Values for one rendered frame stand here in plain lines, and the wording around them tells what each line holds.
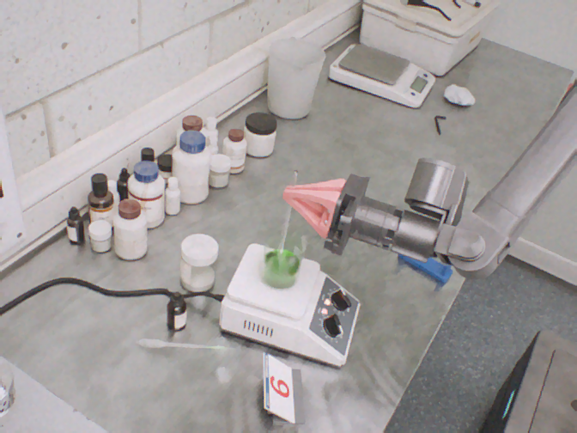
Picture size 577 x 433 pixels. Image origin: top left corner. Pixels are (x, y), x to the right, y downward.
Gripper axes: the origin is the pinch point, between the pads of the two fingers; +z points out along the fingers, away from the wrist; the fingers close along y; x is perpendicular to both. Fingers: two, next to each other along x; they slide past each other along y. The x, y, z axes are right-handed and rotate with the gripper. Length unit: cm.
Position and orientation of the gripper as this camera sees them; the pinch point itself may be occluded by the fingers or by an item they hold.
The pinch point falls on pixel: (290, 194)
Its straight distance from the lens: 81.3
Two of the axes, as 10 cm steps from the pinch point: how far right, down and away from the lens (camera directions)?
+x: -1.4, 7.4, 6.6
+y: -3.4, 6.0, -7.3
